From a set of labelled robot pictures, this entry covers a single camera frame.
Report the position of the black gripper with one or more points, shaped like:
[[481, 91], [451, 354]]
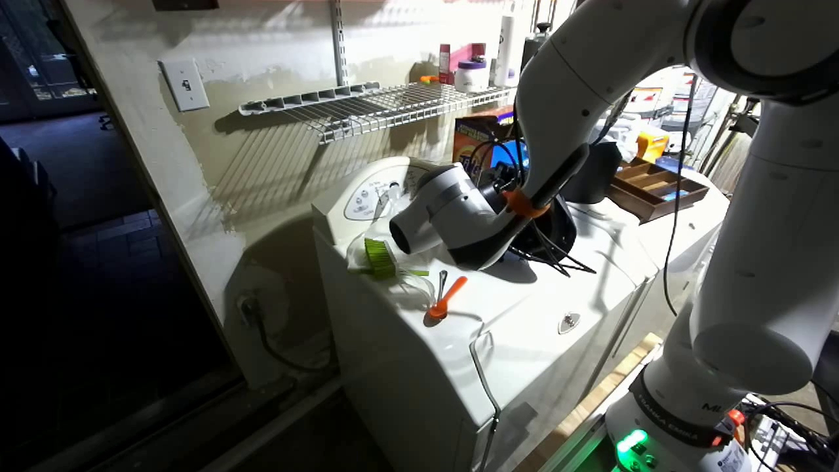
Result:
[[509, 184]]

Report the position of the blue and black bicycle helmet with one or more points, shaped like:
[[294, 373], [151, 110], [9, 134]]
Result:
[[552, 232]]

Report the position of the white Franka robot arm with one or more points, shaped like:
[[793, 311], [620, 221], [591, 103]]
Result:
[[768, 264]]

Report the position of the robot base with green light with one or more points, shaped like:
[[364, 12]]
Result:
[[633, 450]]

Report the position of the black cylinder speaker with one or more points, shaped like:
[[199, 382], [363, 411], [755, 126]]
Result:
[[597, 172]]

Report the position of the blue lidded white jar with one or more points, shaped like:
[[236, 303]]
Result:
[[473, 76]]

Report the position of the orange marker pen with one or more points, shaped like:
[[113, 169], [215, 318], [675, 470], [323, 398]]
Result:
[[446, 301]]

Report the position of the tall white bottle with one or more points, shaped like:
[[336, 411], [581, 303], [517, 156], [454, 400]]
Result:
[[503, 49]]

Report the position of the red capped white bottle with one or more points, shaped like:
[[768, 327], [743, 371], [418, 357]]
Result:
[[444, 63]]

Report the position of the pink container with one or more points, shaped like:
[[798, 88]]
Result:
[[467, 53]]

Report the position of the brown wooden organizer tray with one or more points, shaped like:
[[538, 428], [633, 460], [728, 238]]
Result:
[[657, 188]]

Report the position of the green zip plastic bag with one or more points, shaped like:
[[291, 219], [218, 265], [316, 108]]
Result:
[[382, 257]]

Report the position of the yellow object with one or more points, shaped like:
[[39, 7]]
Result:
[[652, 146]]

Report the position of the light wooden plank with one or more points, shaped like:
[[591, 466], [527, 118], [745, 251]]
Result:
[[593, 400]]

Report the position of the white light switch plate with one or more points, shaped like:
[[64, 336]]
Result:
[[185, 85]]

